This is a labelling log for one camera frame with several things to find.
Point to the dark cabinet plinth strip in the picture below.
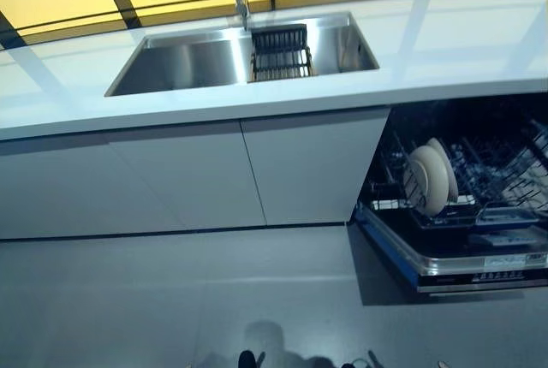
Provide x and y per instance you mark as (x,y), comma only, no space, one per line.
(171,231)

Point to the beige round plate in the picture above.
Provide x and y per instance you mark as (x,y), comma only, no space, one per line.
(432,179)
(438,147)

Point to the black sink dish rack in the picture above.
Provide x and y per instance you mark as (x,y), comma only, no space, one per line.
(280,53)

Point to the stainless steel sink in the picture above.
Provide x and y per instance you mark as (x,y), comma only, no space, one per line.
(192,64)

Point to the open dishwasher door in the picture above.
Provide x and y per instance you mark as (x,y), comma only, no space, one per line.
(449,257)

